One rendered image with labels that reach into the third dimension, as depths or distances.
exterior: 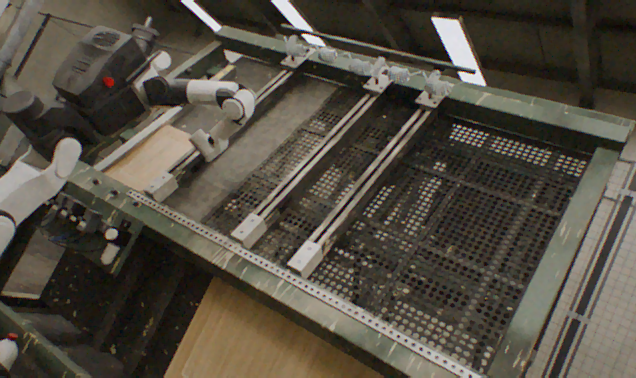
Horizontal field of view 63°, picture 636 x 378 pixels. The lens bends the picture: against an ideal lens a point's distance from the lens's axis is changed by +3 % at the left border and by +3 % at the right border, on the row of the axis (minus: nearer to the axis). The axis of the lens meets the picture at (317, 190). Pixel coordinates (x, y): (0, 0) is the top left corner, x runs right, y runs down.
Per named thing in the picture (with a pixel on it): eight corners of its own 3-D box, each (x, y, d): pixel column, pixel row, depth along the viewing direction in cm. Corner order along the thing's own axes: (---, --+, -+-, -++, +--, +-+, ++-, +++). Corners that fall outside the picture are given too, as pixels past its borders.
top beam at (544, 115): (216, 48, 307) (212, 32, 300) (227, 40, 312) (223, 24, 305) (617, 162, 202) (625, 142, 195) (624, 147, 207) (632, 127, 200)
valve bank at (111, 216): (14, 222, 214) (42, 171, 216) (44, 229, 226) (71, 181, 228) (87, 272, 190) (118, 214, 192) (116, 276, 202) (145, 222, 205)
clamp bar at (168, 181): (145, 198, 221) (123, 158, 204) (304, 62, 283) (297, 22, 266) (160, 206, 217) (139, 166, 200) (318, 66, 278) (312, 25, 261)
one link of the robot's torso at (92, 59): (80, 95, 166) (155, 32, 181) (21, 70, 182) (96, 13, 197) (126, 156, 189) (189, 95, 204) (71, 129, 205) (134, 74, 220)
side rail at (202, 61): (70, 166, 254) (59, 149, 246) (219, 56, 311) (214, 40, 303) (77, 170, 251) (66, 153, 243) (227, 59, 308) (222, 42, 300)
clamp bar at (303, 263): (286, 273, 184) (273, 231, 167) (433, 97, 246) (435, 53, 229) (308, 284, 180) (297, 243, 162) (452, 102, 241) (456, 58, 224)
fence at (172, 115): (96, 173, 238) (92, 167, 235) (231, 70, 287) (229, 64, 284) (103, 177, 235) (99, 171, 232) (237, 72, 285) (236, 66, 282)
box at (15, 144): (-10, 160, 222) (10, 123, 224) (16, 169, 233) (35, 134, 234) (5, 169, 216) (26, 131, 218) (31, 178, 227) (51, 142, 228)
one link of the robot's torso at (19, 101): (13, 118, 162) (57, 83, 170) (-9, 107, 168) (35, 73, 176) (66, 174, 184) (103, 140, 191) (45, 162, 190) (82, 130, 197)
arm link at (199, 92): (254, 78, 183) (200, 75, 190) (238, 89, 173) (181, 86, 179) (258, 108, 189) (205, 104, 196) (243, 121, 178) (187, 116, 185)
